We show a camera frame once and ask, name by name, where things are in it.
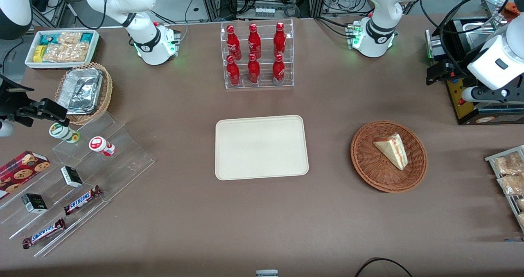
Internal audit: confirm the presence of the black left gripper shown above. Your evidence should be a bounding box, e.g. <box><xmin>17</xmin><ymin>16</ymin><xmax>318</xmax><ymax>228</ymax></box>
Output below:
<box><xmin>426</xmin><ymin>61</ymin><xmax>470</xmax><ymax>86</ymax></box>

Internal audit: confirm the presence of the triangle sandwich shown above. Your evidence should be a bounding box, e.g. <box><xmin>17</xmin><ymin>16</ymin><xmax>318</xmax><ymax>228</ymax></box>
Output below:
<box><xmin>373</xmin><ymin>133</ymin><xmax>409</xmax><ymax>171</ymax></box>

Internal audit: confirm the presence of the oval brown wicker basket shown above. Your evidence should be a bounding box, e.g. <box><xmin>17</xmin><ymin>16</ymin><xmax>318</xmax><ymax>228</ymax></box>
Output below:
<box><xmin>55</xmin><ymin>62</ymin><xmax>113</xmax><ymax>125</ymax></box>

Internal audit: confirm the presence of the round brown wicker basket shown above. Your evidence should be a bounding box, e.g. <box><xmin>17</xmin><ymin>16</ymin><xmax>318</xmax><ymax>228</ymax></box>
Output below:
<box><xmin>350</xmin><ymin>120</ymin><xmax>428</xmax><ymax>193</ymax></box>

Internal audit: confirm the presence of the cream plastic tray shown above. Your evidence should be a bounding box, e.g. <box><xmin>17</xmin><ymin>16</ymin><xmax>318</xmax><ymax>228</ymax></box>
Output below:
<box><xmin>215</xmin><ymin>115</ymin><xmax>309</xmax><ymax>181</ymax></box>

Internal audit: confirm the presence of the green white yogurt bottle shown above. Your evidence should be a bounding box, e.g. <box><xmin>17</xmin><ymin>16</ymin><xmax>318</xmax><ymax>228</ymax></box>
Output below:
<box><xmin>49</xmin><ymin>123</ymin><xmax>81</xmax><ymax>144</ymax></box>

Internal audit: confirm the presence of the silver box with green light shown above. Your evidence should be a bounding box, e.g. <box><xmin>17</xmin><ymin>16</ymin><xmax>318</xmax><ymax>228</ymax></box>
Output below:
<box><xmin>425</xmin><ymin>29</ymin><xmax>447</xmax><ymax>61</ymax></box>

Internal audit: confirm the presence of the aluminium foil container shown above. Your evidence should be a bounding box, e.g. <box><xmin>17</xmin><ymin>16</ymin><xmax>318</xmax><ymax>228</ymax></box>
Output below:
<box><xmin>57</xmin><ymin>68</ymin><xmax>103</xmax><ymax>115</ymax></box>

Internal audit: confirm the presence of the black food warmer machine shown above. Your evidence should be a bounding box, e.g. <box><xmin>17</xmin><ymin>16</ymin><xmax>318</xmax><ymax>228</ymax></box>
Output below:
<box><xmin>425</xmin><ymin>0</ymin><xmax>524</xmax><ymax>126</ymax></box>

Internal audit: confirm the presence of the white plastic snack bin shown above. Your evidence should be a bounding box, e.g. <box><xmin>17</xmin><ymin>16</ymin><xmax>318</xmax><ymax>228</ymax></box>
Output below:
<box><xmin>25</xmin><ymin>29</ymin><xmax>100</xmax><ymax>70</ymax></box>

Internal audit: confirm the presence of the steel warmer pan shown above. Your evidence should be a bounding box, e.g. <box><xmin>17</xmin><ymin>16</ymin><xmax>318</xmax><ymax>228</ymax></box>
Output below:
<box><xmin>463</xmin><ymin>20</ymin><xmax>498</xmax><ymax>44</ymax></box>

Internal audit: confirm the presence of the clear rice cracker bag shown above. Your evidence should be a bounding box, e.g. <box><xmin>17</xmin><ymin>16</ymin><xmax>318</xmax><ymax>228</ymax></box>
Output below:
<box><xmin>57</xmin><ymin>31</ymin><xmax>82</xmax><ymax>45</ymax></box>
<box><xmin>43</xmin><ymin>43</ymin><xmax>90</xmax><ymax>63</ymax></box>

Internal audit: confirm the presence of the red white yogurt cup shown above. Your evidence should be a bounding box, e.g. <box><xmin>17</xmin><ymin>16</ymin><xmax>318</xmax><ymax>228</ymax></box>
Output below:
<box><xmin>89</xmin><ymin>136</ymin><xmax>116</xmax><ymax>157</ymax></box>

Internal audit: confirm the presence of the red cookie box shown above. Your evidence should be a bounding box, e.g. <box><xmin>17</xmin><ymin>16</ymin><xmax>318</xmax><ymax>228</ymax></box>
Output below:
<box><xmin>0</xmin><ymin>150</ymin><xmax>51</xmax><ymax>192</ymax></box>

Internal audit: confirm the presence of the small black box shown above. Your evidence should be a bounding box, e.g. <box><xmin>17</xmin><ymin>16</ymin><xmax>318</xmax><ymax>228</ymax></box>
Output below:
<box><xmin>61</xmin><ymin>166</ymin><xmax>84</xmax><ymax>188</ymax></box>
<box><xmin>21</xmin><ymin>193</ymin><xmax>48</xmax><ymax>214</ymax></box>

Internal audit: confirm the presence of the clear acrylic step display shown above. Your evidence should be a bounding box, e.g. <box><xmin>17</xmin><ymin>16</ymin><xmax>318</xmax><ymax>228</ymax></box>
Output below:
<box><xmin>0</xmin><ymin>112</ymin><xmax>155</xmax><ymax>258</ymax></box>

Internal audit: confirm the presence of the snickers chocolate bar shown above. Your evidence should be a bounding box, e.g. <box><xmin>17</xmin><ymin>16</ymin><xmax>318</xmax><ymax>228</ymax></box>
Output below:
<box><xmin>63</xmin><ymin>186</ymin><xmax>103</xmax><ymax>216</ymax></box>
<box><xmin>22</xmin><ymin>218</ymin><xmax>66</xmax><ymax>250</ymax></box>

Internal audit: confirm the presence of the red cola bottle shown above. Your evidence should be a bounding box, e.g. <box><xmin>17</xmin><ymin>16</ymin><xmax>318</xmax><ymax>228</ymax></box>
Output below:
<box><xmin>247</xmin><ymin>53</ymin><xmax>261</xmax><ymax>84</ymax></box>
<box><xmin>272</xmin><ymin>54</ymin><xmax>285</xmax><ymax>85</ymax></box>
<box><xmin>248</xmin><ymin>23</ymin><xmax>262</xmax><ymax>60</ymax></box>
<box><xmin>226</xmin><ymin>55</ymin><xmax>241</xmax><ymax>86</ymax></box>
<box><xmin>226</xmin><ymin>25</ymin><xmax>242</xmax><ymax>61</ymax></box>
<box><xmin>273</xmin><ymin>22</ymin><xmax>287</xmax><ymax>58</ymax></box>

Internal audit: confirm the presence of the clear acrylic bottle rack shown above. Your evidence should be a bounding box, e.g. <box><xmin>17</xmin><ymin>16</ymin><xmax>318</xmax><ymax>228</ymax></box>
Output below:
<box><xmin>221</xmin><ymin>19</ymin><xmax>294</xmax><ymax>90</ymax></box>

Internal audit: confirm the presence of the metal wire rack tray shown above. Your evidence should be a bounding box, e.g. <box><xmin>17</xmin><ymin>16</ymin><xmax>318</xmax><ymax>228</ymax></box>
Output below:
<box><xmin>485</xmin><ymin>145</ymin><xmax>524</xmax><ymax>232</ymax></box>

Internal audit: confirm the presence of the black loose cable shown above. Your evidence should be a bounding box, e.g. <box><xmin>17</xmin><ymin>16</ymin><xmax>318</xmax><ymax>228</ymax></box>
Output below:
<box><xmin>355</xmin><ymin>257</ymin><xmax>414</xmax><ymax>277</ymax></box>

